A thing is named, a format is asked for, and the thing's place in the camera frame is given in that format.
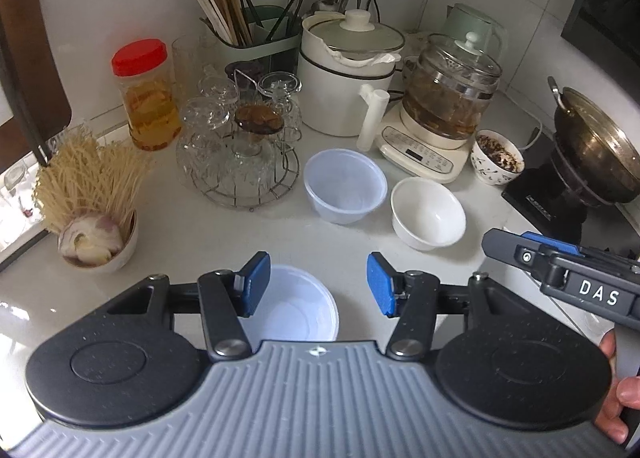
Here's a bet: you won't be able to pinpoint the small drinking glass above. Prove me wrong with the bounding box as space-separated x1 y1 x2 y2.
0 158 37 219

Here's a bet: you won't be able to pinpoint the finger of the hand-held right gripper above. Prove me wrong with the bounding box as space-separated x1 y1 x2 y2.
482 229 551 283
522 232 583 256

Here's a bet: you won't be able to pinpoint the white cable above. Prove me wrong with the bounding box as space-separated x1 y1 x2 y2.
520 119 544 149

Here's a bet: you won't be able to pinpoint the bowl with garlic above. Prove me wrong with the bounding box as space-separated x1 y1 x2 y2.
58 208 139 273

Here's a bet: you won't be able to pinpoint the black utensils in holder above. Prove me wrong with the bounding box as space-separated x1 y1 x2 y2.
235 0 312 43

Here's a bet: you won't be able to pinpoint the pale green electric kettle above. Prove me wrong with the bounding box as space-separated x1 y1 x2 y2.
442 4 509 69

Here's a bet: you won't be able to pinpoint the tall clear glass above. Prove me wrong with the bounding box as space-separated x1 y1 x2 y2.
171 35 204 104

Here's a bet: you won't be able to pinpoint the red lid plastic jar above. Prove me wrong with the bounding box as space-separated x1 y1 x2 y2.
111 39 182 151

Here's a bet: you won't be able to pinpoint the dark metal wok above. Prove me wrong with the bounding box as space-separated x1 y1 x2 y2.
546 76 640 206

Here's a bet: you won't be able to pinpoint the brown topped glass cup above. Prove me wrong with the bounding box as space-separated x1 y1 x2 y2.
234 104 285 159

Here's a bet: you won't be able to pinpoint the black induction cooker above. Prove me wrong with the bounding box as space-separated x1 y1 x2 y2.
501 138 592 239

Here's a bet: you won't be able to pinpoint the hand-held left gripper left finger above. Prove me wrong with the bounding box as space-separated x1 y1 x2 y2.
107 252 272 359

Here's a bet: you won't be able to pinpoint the brown cutting board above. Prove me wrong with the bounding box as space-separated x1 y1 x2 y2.
0 0 72 166

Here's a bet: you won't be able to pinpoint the bundle of wooden chopsticks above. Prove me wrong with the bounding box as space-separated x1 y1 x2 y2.
192 0 254 47

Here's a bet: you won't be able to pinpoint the person's right hand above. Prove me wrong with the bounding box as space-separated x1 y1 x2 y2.
595 330 640 444

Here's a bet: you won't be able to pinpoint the green chopstick holder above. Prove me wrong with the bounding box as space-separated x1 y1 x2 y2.
200 5 307 84

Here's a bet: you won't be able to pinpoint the glass health kettle with base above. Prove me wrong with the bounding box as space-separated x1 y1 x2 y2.
376 32 502 183

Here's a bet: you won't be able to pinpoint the patterned bowl with tea residue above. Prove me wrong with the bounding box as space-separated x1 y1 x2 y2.
471 129 526 186

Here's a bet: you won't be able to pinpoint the white electric cooking pot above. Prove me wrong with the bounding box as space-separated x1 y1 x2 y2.
298 9 406 152

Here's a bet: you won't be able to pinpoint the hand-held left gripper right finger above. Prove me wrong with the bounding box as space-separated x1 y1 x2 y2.
366 252 531 359

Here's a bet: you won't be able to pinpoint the wire rack of glass cups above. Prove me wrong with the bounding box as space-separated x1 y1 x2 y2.
176 65 304 199

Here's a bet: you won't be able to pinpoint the metal wire cup rack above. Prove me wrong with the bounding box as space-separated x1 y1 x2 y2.
190 82 301 209

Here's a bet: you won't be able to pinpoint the white ceramic bowl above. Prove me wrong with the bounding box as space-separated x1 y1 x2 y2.
391 177 467 251

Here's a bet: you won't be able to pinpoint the bunch of dried noodles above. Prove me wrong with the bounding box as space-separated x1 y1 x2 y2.
32 129 152 235

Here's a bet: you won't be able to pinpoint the translucent plastic bowl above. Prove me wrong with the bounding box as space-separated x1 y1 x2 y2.
257 265 340 343
303 149 388 225

